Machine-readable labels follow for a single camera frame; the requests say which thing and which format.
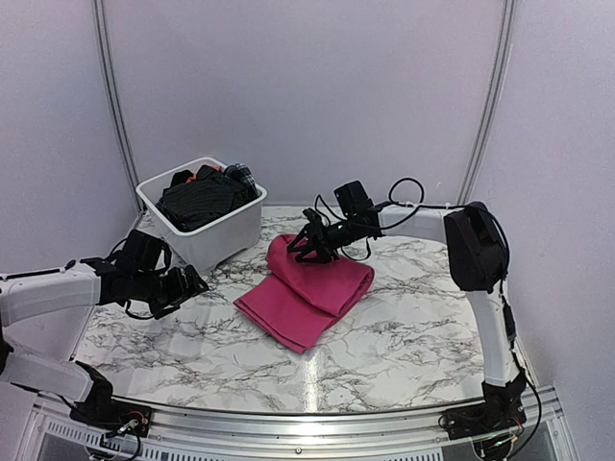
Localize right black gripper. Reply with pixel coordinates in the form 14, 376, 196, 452
288, 214, 367, 262

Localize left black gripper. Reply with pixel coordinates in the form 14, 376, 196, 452
133, 264, 209, 320

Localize magenta pink trousers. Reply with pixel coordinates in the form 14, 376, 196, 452
234, 234, 375, 354

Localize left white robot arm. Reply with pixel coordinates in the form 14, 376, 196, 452
1, 258, 209, 427

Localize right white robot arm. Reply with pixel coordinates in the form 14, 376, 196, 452
286, 201, 527, 430

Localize white plastic laundry bin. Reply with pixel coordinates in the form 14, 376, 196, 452
135, 157, 268, 271

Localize plaid grey garment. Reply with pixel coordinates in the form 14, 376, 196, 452
223, 163, 256, 189

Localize black striped garment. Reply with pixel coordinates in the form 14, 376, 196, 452
156, 165, 258, 232

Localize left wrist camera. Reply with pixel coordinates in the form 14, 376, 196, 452
117, 230, 171, 273

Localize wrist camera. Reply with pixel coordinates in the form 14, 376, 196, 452
117, 230, 171, 273
333, 180, 374, 218

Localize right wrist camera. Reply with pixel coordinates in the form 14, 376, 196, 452
333, 180, 374, 218

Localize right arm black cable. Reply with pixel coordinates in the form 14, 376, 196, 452
387, 178, 510, 279

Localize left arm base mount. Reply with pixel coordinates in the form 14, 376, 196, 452
62, 397, 153, 437

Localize left aluminium wall post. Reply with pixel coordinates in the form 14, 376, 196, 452
91, 0, 146, 215

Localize aluminium wall post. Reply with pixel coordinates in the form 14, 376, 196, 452
457, 0, 518, 205
91, 0, 146, 215

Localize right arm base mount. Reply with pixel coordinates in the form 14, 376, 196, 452
438, 402, 527, 440

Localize right aluminium wall post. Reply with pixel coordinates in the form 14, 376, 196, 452
457, 0, 518, 205

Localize aluminium front rail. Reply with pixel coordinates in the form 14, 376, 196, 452
15, 387, 579, 460

